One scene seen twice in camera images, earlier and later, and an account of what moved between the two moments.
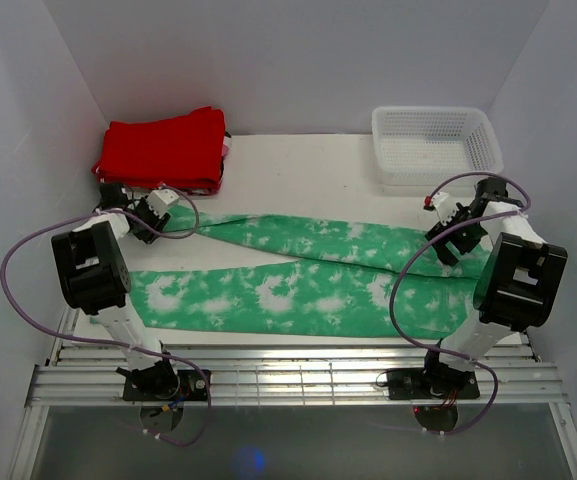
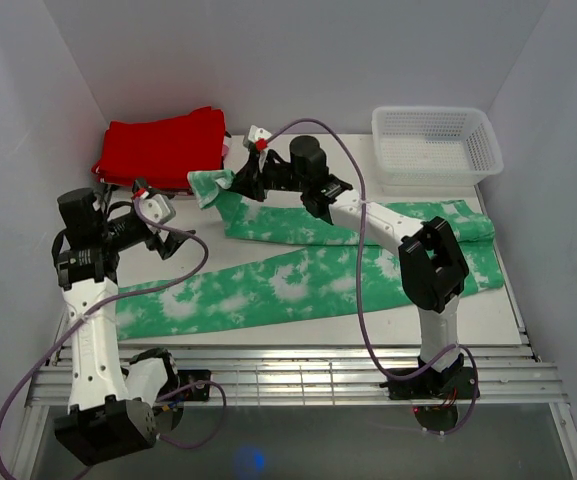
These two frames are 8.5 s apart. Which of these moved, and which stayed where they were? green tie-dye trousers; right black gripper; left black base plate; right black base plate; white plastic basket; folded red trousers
Moved: green tie-dye trousers; right black gripper
Stayed: right black base plate; folded red trousers; left black base plate; white plastic basket
